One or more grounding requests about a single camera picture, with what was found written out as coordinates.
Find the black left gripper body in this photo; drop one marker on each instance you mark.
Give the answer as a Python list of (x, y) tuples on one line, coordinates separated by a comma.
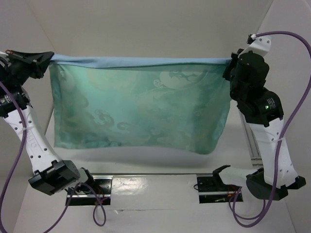
[(18, 71)]

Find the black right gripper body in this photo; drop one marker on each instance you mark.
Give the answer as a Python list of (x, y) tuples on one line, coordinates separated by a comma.
[(233, 65)]

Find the light blue pillowcase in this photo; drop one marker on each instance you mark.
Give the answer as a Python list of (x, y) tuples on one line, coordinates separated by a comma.
[(102, 102)]

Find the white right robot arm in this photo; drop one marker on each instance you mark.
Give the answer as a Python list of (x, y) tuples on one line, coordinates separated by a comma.
[(263, 113)]

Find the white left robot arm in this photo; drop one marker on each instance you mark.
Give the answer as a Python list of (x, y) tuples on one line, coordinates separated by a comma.
[(51, 173)]

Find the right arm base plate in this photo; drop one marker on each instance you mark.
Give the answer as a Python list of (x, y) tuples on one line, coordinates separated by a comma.
[(211, 189)]

